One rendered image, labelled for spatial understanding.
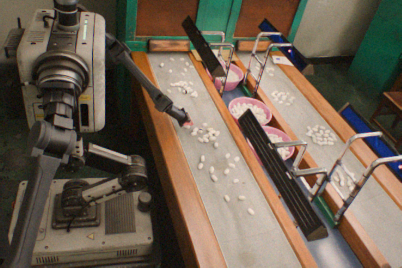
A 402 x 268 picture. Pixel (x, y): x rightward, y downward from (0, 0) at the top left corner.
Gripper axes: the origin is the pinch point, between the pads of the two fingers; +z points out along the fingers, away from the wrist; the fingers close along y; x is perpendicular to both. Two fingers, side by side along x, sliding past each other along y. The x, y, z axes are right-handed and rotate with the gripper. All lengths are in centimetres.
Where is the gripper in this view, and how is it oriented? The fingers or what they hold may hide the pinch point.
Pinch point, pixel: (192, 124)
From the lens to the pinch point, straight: 194.8
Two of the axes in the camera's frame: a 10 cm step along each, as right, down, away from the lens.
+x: -7.3, 6.4, 2.6
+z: 6.2, 4.4, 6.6
